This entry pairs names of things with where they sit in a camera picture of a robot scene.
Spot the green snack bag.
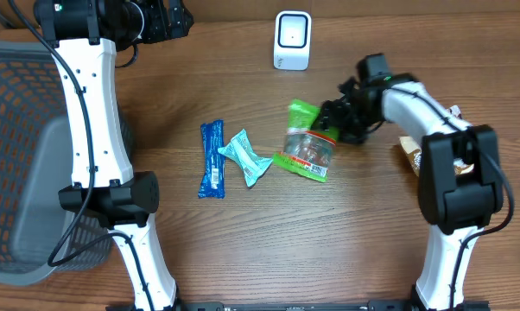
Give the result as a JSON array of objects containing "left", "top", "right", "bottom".
[{"left": 273, "top": 99, "right": 339, "bottom": 182}]

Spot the beige cookie snack bag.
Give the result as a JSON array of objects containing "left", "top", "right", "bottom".
[{"left": 399, "top": 105, "right": 474, "bottom": 176}]

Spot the light blue snack packet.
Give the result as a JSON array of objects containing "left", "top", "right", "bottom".
[{"left": 218, "top": 129, "right": 273, "bottom": 187}]

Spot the blue snack bar wrapper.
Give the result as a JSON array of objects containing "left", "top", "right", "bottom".
[{"left": 198, "top": 119, "right": 225, "bottom": 199}]

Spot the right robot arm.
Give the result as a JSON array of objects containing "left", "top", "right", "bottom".
[{"left": 312, "top": 54, "right": 515, "bottom": 310}]

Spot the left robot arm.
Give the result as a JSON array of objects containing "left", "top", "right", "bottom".
[{"left": 34, "top": 0, "right": 193, "bottom": 310}]

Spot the white barcode scanner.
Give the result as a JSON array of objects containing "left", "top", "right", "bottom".
[{"left": 273, "top": 10, "right": 312, "bottom": 71}]

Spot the grey plastic shopping basket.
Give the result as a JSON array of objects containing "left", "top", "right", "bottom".
[{"left": 0, "top": 41, "right": 111, "bottom": 286}]

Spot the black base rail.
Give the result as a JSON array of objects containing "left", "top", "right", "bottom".
[{"left": 106, "top": 300, "right": 490, "bottom": 311}]

